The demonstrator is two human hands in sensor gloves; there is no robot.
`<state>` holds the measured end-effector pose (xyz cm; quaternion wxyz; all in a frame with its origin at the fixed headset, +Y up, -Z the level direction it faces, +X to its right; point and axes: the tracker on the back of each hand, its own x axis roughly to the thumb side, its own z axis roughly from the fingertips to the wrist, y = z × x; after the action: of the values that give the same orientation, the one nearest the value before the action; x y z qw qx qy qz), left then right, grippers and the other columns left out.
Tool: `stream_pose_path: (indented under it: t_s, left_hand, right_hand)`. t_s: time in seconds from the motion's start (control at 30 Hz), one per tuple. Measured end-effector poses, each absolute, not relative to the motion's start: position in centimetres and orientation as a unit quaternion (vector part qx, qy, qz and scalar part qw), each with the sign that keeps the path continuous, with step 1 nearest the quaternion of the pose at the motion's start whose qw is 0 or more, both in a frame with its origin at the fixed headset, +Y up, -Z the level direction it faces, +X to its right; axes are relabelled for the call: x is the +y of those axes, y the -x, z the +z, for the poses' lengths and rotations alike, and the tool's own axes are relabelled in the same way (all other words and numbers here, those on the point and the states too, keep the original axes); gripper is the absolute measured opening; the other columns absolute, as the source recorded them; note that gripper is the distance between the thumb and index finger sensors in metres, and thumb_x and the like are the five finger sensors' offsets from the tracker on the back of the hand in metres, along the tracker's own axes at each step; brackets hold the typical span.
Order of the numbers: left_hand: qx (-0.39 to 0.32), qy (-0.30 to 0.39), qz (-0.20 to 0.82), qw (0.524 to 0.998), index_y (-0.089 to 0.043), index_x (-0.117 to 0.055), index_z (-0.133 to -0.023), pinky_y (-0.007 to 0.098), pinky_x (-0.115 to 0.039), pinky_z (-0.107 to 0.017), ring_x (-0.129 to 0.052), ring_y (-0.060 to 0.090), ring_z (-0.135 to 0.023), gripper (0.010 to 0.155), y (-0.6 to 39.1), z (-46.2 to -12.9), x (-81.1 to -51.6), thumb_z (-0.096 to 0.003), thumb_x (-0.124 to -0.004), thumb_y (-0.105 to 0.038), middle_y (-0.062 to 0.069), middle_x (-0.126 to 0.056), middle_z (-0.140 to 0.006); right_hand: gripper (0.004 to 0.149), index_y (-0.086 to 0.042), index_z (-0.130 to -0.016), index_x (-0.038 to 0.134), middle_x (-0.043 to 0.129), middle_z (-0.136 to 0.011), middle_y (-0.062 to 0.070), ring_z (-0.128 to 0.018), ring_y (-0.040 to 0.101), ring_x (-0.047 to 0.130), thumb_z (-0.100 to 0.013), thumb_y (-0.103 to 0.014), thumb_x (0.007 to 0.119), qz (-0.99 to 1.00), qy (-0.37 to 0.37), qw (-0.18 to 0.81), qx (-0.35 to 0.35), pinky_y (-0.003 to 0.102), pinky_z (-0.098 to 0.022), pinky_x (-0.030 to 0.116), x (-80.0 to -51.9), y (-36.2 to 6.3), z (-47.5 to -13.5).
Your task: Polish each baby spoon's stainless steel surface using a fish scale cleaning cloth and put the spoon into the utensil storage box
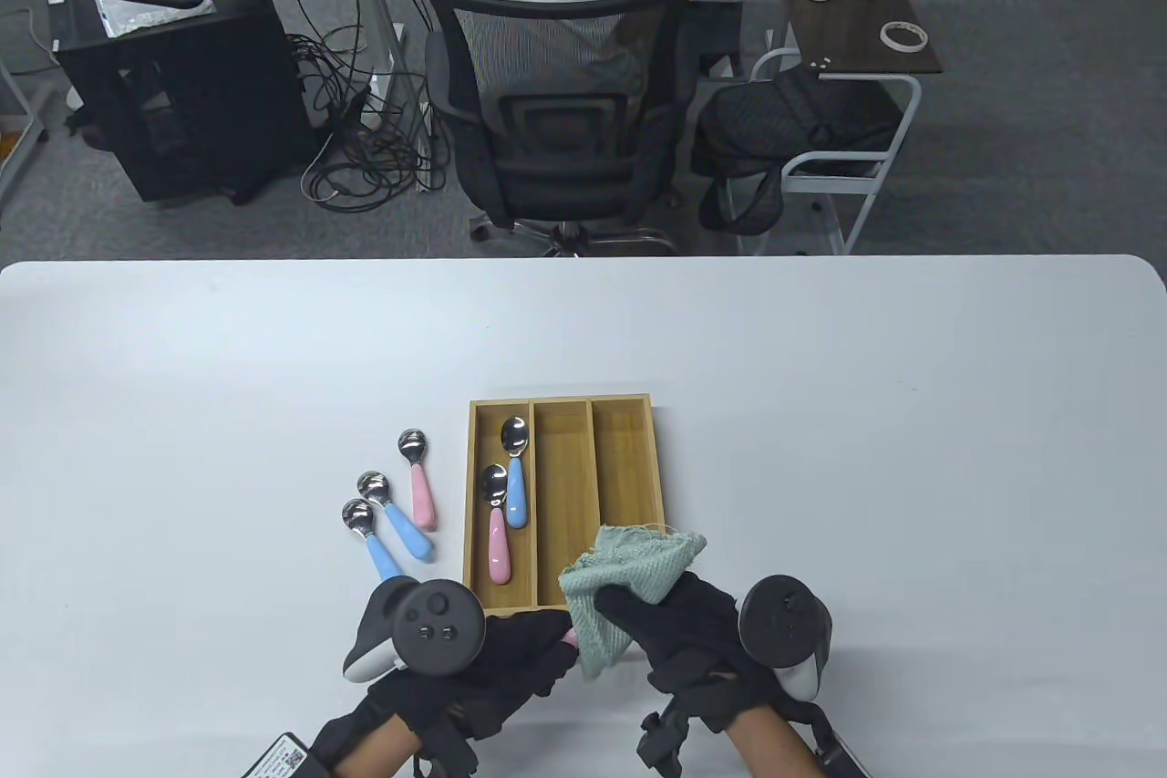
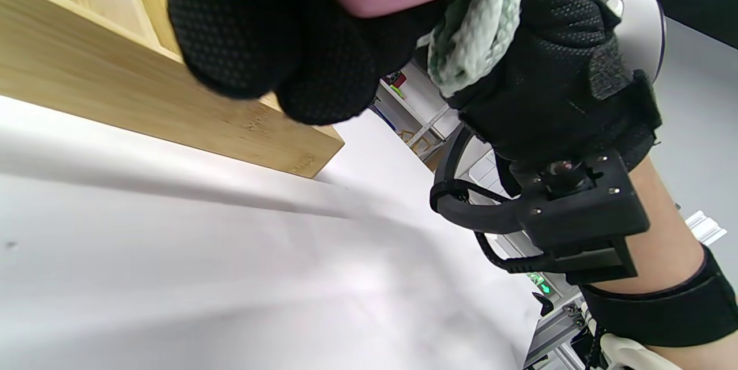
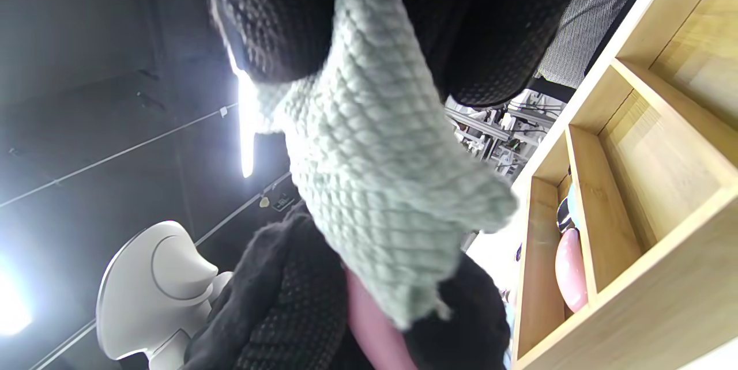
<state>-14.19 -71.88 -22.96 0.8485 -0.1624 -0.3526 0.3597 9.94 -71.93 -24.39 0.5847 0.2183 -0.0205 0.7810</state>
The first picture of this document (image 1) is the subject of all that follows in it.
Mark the black hand controller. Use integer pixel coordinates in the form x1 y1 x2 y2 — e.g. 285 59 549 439
738 576 833 702
343 578 486 684

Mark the silver foil bag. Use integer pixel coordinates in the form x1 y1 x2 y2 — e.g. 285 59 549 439
94 0 221 39

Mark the black left hand controller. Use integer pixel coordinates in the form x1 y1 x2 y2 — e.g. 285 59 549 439
343 578 486 684

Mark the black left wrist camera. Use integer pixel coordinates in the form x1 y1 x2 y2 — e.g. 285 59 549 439
246 731 317 778

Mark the black bag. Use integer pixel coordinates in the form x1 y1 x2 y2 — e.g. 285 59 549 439
691 68 905 234

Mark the person's left forearm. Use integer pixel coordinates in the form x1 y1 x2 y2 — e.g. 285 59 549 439
310 698 429 778

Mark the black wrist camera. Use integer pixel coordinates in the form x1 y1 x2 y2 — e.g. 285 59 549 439
637 692 707 778
246 731 317 778

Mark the black right hand controller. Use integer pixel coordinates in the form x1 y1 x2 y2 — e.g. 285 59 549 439
738 576 833 702

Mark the blue handled metal spoon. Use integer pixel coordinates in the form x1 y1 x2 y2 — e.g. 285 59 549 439
501 418 531 530
341 500 403 581
356 471 434 564

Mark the wooden cutlery tray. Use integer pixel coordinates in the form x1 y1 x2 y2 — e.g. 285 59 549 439
463 395 669 617

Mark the brown side table white frame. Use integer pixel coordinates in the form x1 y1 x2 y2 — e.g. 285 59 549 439
748 0 945 256

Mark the black mesh office chair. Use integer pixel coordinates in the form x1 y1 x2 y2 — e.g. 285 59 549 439
425 0 696 258

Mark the bundle of black cables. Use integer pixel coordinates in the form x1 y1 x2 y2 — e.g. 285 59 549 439
246 0 439 209

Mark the black computer tower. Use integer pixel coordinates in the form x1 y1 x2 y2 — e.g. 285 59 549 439
57 0 317 205

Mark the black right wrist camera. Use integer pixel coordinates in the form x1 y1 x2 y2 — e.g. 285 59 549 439
637 692 707 778

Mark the green cloth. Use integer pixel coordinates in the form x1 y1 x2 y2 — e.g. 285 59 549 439
558 525 708 681

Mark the person's right forearm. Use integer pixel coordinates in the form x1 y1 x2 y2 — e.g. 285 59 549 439
723 707 832 778

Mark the person's left hand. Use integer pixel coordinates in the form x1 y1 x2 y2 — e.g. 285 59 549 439
365 609 582 740

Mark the person's right hand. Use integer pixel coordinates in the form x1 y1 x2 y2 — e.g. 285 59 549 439
595 573 796 735

